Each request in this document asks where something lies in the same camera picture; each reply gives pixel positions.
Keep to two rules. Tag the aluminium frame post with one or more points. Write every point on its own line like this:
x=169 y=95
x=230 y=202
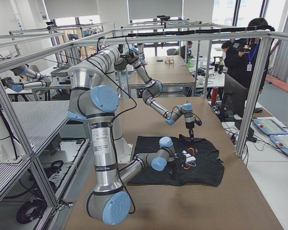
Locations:
x=253 y=92

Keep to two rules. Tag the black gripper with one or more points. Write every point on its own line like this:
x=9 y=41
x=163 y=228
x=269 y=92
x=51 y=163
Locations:
x=178 y=158
x=189 y=125

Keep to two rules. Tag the black Huawei monitor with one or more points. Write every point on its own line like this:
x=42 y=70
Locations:
x=234 y=97

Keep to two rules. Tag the black graphic t-shirt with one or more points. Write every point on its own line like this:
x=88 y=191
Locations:
x=205 y=168

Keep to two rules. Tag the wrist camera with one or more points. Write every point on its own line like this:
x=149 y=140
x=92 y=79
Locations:
x=198 y=122

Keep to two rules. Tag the standing person with lanyard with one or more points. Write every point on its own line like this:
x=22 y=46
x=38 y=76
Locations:
x=247 y=61

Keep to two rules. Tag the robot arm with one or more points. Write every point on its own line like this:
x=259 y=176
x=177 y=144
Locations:
x=109 y=201
x=114 y=56

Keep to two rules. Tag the teach pendant with red button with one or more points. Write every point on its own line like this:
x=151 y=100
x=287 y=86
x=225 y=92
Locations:
x=269 y=127

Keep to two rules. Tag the red cylinder bottle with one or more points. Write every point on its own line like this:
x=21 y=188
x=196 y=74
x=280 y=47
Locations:
x=214 y=95

